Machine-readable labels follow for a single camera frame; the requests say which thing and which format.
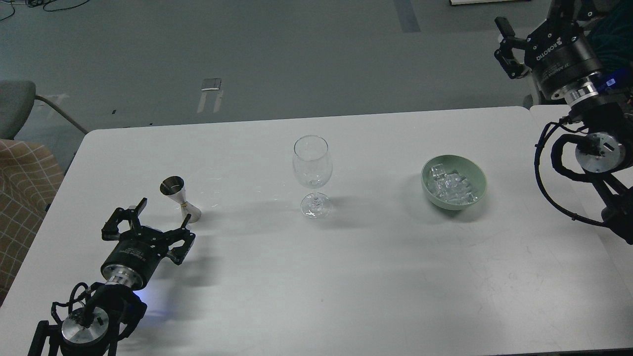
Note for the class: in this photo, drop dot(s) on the clear wine glass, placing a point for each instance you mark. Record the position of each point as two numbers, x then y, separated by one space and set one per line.
312 168

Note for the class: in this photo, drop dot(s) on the grey chair left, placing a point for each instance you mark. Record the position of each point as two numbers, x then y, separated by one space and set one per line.
17 98

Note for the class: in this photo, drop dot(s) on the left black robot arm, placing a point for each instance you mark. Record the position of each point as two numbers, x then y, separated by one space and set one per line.
98 316

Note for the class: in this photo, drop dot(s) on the green bowl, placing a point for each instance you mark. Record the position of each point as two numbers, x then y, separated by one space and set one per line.
454 163

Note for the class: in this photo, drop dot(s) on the steel jigger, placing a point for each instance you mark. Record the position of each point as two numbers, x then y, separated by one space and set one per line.
174 188

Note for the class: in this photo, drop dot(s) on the floor metal plate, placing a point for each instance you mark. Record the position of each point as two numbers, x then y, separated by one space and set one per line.
211 84

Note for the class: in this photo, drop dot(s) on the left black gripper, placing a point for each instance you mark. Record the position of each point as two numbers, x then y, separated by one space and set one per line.
134 259

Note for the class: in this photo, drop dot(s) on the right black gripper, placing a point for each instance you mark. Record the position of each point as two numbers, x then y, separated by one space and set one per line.
557 51

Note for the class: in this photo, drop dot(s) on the ice cubes pile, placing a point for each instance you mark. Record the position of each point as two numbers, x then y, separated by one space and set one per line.
451 187

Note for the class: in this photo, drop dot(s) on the beige checked cushion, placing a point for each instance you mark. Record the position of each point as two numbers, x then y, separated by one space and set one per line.
29 179

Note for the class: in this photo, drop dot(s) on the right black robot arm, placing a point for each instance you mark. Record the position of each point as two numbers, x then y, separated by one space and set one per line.
596 144

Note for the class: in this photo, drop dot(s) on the seated person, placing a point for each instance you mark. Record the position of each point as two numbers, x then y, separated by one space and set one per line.
612 36

